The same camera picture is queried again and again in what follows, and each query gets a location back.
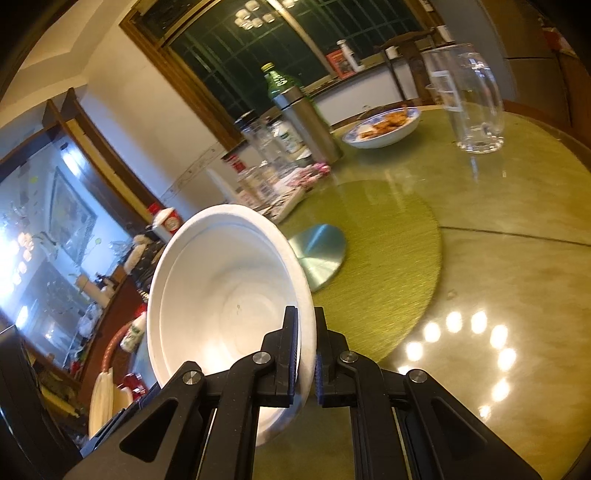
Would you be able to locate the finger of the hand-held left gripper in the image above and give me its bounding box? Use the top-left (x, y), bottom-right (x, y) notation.
top-left (83, 389), bottom-right (161, 457)

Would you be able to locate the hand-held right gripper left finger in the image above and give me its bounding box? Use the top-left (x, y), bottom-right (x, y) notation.
top-left (61, 306), bottom-right (298, 480)

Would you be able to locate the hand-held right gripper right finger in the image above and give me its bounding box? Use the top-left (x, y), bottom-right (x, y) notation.
top-left (314, 307), bottom-right (544, 480)

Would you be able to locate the large ribbed white bowl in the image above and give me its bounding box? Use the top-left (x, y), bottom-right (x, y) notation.
top-left (88, 368), bottom-right (116, 438)

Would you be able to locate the small smooth white bowl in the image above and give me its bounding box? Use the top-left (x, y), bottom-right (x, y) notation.
top-left (146, 204), bottom-right (317, 448)

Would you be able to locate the small white milk bottle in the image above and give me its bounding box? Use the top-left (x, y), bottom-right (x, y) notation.
top-left (120, 311), bottom-right (148, 354)

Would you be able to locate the wooden sideboard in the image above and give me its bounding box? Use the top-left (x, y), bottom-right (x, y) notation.
top-left (69, 268), bottom-right (153, 407)

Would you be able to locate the round metal disc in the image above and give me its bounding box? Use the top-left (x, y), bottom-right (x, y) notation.
top-left (287, 224), bottom-right (347, 293)

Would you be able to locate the round green table mat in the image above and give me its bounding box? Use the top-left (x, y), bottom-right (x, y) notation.
top-left (277, 180), bottom-right (443, 365)

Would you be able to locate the white tumbler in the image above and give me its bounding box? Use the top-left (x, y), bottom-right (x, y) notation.
top-left (76, 274), bottom-right (112, 306)

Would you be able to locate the black quilted jacket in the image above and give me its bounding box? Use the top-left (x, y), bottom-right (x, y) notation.
top-left (122, 233), bottom-right (167, 296)

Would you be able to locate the closed book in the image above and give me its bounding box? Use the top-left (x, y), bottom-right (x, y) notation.
top-left (259, 187), bottom-right (308, 220)

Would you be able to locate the white liquor bottle red cap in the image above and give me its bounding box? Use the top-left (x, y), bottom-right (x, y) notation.
top-left (147, 202), bottom-right (183, 243)

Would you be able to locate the pink scrunchie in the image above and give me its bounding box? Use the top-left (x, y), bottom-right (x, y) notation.
top-left (295, 161), bottom-right (332, 188)

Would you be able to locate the clear bottle with black lid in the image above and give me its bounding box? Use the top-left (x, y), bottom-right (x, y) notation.
top-left (235, 111), bottom-right (287, 185)

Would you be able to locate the steel thermos flask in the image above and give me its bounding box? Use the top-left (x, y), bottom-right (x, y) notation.
top-left (272, 85), bottom-right (343, 164)

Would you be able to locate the blue rimmed plate of food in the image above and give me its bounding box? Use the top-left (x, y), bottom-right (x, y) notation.
top-left (342, 106), bottom-right (422, 149)

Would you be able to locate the green plastic bottle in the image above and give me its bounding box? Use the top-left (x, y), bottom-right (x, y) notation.
top-left (261, 62), bottom-right (319, 121)

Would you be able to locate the red box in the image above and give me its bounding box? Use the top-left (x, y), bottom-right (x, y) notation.
top-left (325, 50), bottom-right (354, 79)

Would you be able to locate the clear glass mug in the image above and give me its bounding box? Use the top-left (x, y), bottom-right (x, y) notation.
top-left (422, 43), bottom-right (505, 154)

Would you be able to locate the dark wooden chair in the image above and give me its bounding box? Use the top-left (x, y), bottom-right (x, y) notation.
top-left (374, 27), bottom-right (444, 104)

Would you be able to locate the pink and yellow hose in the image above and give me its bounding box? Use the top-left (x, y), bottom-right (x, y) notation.
top-left (95, 323), bottom-right (127, 384)

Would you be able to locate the framed wall painting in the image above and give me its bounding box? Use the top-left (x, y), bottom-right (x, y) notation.
top-left (46, 166), bottom-right (98, 264)

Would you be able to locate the dark window with wooden frame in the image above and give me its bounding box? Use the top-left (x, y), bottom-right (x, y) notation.
top-left (119, 0), bottom-right (444, 144)

